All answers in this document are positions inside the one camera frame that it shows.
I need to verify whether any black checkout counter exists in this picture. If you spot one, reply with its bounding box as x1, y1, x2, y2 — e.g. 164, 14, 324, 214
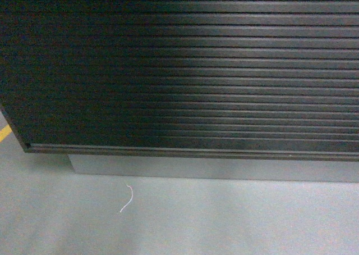
1, 0, 358, 183

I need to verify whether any white string scrap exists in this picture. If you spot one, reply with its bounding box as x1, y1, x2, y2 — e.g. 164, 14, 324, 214
119, 184, 134, 213

